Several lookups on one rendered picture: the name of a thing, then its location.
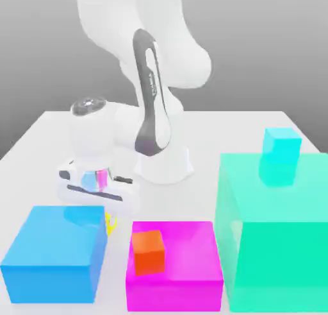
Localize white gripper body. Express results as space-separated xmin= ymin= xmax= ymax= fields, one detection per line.
xmin=56 ymin=179 xmax=141 ymax=216

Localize small yellow cube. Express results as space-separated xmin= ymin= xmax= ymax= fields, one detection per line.
xmin=105 ymin=212 xmax=118 ymax=236

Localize small orange cube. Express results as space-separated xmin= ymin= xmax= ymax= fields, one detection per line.
xmin=131 ymin=229 xmax=165 ymax=277

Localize small cyan cube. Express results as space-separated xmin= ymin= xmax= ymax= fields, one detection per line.
xmin=258 ymin=126 xmax=302 ymax=187

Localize large blue box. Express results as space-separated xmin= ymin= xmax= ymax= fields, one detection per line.
xmin=0 ymin=205 xmax=108 ymax=305

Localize large magenta box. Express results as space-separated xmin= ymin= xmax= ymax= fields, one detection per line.
xmin=125 ymin=220 xmax=224 ymax=312

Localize large green box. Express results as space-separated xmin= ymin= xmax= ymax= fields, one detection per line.
xmin=214 ymin=152 xmax=328 ymax=313

